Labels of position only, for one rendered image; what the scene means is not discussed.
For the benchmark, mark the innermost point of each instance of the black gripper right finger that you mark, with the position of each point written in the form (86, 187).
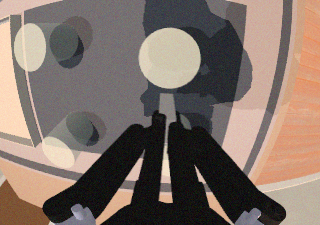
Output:
(239, 198)

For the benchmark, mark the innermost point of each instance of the grey cylinder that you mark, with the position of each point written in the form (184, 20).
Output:
(64, 143)
(169, 58)
(165, 170)
(38, 45)

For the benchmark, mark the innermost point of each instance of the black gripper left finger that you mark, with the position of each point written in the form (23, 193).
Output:
(83, 202)

